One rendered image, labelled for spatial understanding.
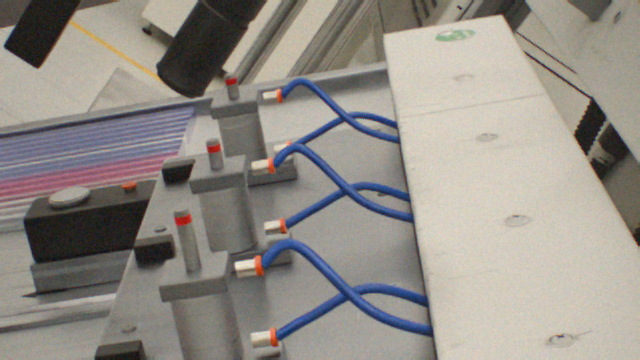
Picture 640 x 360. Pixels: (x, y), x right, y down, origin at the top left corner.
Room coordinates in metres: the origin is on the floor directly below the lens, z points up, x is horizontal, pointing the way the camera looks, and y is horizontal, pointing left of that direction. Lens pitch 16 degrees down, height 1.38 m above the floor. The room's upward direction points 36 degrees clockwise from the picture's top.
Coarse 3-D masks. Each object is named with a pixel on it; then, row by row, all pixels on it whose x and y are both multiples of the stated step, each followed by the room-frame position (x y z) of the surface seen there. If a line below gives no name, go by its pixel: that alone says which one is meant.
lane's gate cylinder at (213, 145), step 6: (216, 138) 0.54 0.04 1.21; (210, 144) 0.54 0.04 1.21; (216, 144) 0.54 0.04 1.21; (210, 150) 0.54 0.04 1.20; (216, 150) 0.54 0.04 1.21; (210, 156) 0.54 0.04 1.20; (216, 156) 0.54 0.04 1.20; (210, 162) 0.54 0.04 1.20; (216, 162) 0.54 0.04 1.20; (222, 162) 0.54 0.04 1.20; (216, 168) 0.54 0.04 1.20
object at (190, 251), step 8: (176, 208) 0.43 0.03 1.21; (184, 208) 0.43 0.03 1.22; (176, 216) 0.43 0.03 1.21; (184, 216) 0.43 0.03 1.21; (176, 224) 0.43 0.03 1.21; (184, 224) 0.43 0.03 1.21; (192, 224) 0.43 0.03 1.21; (184, 232) 0.43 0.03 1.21; (192, 232) 0.43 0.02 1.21; (184, 240) 0.43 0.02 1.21; (192, 240) 0.43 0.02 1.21; (184, 248) 0.43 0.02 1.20; (192, 248) 0.43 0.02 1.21; (184, 256) 0.43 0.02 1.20; (192, 256) 0.43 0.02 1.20; (192, 264) 0.43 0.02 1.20; (200, 264) 0.43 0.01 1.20
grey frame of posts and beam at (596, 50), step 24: (480, 0) 1.05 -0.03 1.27; (504, 0) 1.06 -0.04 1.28; (528, 0) 0.80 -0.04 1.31; (552, 0) 0.75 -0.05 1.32; (624, 0) 0.64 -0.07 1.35; (552, 24) 0.72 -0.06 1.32; (576, 24) 0.69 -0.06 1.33; (600, 24) 0.65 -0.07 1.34; (624, 24) 0.62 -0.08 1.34; (576, 48) 0.66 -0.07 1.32; (600, 48) 0.63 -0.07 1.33; (624, 48) 0.60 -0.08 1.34; (576, 72) 0.64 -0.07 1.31; (600, 72) 0.61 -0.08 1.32; (624, 72) 0.58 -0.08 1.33; (600, 96) 0.59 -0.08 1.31; (624, 96) 0.56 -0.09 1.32; (624, 120) 0.54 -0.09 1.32
